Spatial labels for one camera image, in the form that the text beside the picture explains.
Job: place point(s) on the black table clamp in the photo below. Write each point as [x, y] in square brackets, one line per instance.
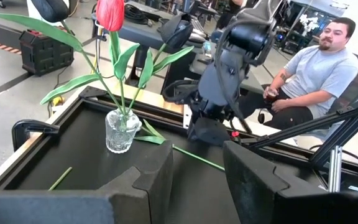
[20, 133]

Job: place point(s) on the red tulip with green stem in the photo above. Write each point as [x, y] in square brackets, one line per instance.
[50, 9]

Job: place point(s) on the black artificial tulip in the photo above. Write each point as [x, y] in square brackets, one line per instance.
[177, 32]

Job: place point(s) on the yellow power strip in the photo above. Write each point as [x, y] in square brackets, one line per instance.
[57, 101]

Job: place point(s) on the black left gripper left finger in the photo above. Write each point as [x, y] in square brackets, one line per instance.
[73, 208]

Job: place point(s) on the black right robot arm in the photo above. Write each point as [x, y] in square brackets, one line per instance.
[210, 84]

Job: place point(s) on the glass of dark drink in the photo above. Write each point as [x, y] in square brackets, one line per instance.
[271, 96]

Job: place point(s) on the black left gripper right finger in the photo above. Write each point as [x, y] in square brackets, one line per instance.
[291, 208]

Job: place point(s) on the black table mat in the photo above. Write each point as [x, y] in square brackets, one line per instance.
[82, 161]

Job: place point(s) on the silver aluminium post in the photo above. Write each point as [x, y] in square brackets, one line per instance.
[335, 169]

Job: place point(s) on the black aluminium table frame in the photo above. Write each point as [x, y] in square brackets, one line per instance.
[346, 127]

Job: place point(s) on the clear glass vase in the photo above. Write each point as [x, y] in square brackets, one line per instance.
[120, 140]

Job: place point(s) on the person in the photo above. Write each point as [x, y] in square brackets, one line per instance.
[319, 71]

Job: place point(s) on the clear plastic bottle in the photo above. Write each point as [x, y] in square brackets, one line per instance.
[207, 47]

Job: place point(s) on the black plastic crate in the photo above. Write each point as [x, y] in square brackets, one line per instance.
[45, 53]

